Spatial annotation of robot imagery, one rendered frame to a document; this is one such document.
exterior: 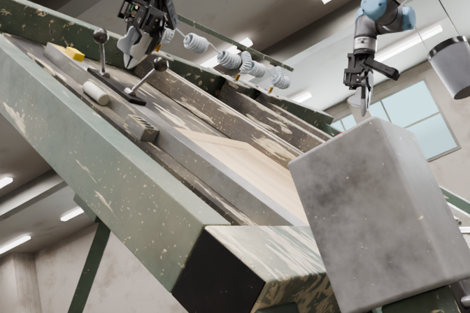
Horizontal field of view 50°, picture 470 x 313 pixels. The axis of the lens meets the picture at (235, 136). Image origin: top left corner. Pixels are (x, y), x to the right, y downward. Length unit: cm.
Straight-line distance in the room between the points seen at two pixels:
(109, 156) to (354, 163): 41
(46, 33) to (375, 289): 137
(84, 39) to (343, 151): 132
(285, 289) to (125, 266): 1070
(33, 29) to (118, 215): 99
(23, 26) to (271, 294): 124
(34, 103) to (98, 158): 23
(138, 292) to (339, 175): 1060
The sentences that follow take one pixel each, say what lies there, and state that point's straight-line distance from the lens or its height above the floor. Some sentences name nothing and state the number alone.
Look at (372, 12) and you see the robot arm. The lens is 157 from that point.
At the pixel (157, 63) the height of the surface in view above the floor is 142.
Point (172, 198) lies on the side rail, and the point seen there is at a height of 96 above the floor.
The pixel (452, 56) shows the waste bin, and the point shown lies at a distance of 659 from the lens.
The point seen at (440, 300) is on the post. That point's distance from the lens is 57.
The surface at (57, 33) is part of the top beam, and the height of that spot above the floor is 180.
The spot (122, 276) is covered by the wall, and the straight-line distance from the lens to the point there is 1136.
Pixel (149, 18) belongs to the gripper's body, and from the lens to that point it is 113.
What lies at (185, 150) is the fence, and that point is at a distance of 104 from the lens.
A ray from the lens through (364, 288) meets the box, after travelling 55.
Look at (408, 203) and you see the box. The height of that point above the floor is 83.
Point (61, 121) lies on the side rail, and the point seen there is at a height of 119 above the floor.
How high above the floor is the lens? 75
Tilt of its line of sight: 22 degrees up
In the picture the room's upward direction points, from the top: 18 degrees counter-clockwise
